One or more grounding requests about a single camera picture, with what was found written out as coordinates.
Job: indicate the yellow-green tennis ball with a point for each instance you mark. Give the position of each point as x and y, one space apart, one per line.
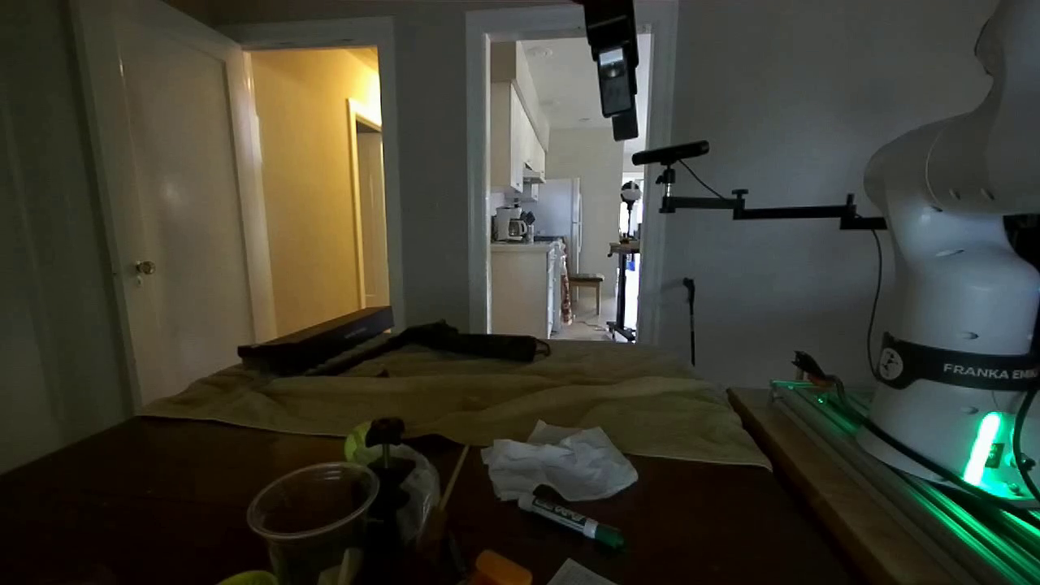
358 450

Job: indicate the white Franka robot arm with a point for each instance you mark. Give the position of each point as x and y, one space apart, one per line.
956 350

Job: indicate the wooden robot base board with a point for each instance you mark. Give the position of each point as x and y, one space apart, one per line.
895 528

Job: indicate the black tube on cloth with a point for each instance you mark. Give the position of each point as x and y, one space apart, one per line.
441 337

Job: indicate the olive green cloth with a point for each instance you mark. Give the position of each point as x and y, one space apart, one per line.
645 400

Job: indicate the crumpled white tissue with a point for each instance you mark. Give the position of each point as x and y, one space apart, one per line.
572 461

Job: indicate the clear plastic bag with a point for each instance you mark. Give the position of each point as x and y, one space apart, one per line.
407 493

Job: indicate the black keyboard case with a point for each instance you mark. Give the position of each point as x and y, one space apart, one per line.
317 342

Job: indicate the green white marker pen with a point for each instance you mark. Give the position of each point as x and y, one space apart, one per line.
572 520

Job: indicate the orange block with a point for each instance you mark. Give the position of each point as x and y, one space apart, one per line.
499 568

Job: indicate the small white packet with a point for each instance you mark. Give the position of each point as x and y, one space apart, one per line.
577 574

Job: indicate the white door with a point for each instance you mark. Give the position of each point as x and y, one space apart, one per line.
174 138

